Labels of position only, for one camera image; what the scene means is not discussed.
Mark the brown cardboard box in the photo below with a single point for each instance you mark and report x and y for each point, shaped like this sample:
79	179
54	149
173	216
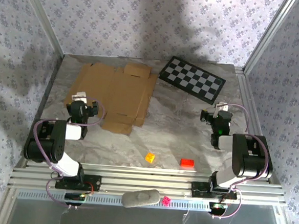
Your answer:
120	89

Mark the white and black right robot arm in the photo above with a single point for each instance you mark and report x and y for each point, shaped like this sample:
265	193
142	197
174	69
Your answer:
248	160

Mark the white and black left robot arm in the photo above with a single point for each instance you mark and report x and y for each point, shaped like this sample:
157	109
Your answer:
47	148

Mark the red toy brick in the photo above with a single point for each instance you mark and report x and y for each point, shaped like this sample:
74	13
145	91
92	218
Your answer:
187	163

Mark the black and white checkerboard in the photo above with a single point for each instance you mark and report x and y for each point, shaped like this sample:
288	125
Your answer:
193	79

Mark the orange toy brick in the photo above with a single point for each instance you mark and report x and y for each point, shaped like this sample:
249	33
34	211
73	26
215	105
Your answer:
150	158

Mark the right circuit board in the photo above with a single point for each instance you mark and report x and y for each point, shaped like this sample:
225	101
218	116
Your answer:
217	206

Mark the circuit board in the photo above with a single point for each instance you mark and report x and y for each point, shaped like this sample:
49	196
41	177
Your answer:
74	197
217	206

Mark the left circuit board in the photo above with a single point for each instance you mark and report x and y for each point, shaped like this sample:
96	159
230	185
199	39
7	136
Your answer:
74	197

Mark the pink die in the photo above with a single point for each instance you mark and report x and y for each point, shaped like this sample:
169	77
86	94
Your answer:
166	201

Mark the grey oval stone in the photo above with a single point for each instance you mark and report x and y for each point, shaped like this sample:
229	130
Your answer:
141	198

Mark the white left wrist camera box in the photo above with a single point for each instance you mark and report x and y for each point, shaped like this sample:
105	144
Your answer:
78	96

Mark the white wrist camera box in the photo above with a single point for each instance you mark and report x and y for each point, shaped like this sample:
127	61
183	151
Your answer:
78	96
221	106

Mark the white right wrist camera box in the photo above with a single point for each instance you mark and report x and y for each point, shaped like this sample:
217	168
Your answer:
221	106

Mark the grey side rail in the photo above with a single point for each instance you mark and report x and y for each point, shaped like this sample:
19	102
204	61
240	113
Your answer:
51	84

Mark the aluminium side rail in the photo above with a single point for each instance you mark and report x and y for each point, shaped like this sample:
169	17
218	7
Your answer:
245	85

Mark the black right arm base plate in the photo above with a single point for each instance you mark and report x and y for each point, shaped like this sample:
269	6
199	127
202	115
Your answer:
198	189

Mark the aluminium mounting rail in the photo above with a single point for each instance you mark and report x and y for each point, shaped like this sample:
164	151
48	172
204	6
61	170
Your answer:
147	181

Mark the aluminium upright post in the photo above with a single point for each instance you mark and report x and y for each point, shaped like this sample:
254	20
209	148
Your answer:
46	20
269	35

